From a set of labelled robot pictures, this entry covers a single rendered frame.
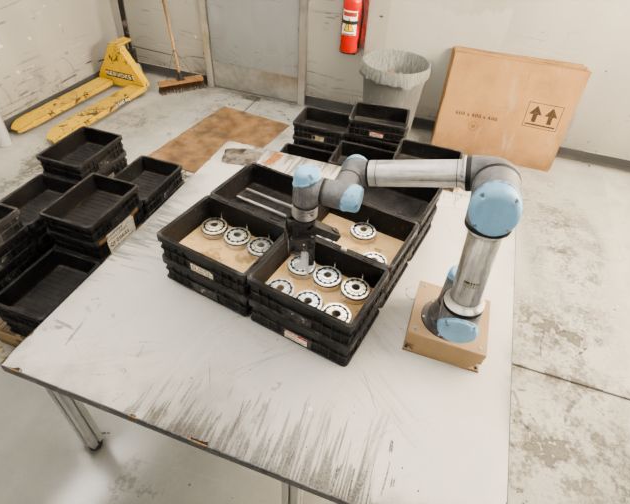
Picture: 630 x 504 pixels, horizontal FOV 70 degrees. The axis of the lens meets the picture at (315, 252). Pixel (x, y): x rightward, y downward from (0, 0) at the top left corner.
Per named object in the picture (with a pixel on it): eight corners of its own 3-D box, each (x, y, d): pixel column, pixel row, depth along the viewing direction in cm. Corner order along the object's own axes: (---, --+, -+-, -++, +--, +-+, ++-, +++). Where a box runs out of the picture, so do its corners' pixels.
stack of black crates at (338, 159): (389, 194, 323) (398, 152, 300) (380, 218, 302) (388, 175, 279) (336, 181, 332) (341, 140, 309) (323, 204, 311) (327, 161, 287)
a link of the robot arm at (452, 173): (523, 143, 117) (342, 146, 134) (524, 163, 109) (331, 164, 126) (518, 182, 124) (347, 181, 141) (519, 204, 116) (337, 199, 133)
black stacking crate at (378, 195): (437, 208, 202) (443, 187, 194) (414, 245, 183) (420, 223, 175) (358, 180, 215) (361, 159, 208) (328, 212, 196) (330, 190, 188)
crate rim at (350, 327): (390, 274, 157) (391, 269, 155) (352, 334, 137) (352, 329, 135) (292, 233, 170) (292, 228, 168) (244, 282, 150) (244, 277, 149)
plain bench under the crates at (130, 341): (475, 299, 273) (517, 206, 225) (439, 615, 160) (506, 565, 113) (236, 232, 306) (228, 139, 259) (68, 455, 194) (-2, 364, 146)
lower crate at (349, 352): (381, 312, 171) (386, 291, 162) (345, 371, 151) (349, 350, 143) (291, 271, 184) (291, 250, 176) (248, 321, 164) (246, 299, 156)
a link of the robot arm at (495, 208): (476, 317, 144) (528, 166, 109) (473, 354, 133) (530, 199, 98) (438, 308, 147) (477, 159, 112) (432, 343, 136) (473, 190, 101)
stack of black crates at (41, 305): (67, 277, 249) (52, 247, 234) (113, 293, 243) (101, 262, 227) (8, 332, 221) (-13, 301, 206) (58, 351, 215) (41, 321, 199)
